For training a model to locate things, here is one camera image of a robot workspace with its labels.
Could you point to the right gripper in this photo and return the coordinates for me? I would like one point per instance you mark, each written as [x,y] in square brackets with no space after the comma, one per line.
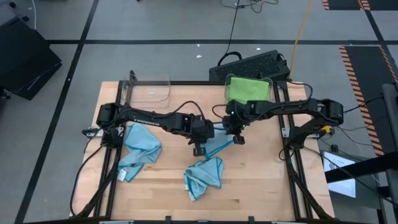
[236,127]

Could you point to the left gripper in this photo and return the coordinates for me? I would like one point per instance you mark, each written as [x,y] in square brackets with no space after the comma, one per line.
[202,132]

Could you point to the blue microfiber towel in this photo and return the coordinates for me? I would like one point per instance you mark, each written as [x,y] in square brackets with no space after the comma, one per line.
[217,143]
[202,175]
[140,149]

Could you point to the green microfiber towel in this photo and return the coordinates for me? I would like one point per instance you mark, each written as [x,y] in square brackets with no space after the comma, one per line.
[248,88]

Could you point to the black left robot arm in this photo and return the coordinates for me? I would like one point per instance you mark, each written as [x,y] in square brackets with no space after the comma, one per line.
[149,119]

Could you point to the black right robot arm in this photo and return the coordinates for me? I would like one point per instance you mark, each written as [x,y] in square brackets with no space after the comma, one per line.
[289,107]

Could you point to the clear plastic basket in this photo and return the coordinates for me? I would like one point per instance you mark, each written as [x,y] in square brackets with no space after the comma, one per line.
[146,93]
[226,90]

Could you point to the silver mounting plate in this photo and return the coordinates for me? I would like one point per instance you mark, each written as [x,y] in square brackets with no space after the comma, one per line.
[91,133]
[286,132]

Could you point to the black perforated computer case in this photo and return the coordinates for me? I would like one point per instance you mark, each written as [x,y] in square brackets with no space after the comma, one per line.
[248,67]

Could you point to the yellow plug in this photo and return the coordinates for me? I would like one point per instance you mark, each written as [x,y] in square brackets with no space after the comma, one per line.
[326,129]

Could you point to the small black power adapter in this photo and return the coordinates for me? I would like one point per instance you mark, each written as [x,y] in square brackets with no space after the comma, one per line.
[334,148]

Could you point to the white lit monitor screen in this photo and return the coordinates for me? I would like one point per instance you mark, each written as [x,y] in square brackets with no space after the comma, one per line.
[340,183]

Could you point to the silver aluminium bar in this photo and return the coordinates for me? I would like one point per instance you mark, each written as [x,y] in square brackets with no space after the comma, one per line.
[116,222]

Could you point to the black equipment stand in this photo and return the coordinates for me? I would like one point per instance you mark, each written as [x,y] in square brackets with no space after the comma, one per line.
[357,169]

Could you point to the black orange-striped floor mat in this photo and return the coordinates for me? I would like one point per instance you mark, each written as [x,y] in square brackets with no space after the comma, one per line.
[367,71]
[342,3]

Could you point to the large black flat case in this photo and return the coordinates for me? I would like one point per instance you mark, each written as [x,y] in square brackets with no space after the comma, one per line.
[25,59]

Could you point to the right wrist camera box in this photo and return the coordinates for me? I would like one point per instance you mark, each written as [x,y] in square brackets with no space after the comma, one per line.
[238,139]

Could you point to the black aluminium table frame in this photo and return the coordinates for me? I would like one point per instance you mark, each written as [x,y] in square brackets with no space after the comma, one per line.
[186,83]

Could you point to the black table edge bracket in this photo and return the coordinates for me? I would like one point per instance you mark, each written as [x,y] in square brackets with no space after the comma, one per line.
[251,219]
[168,219]

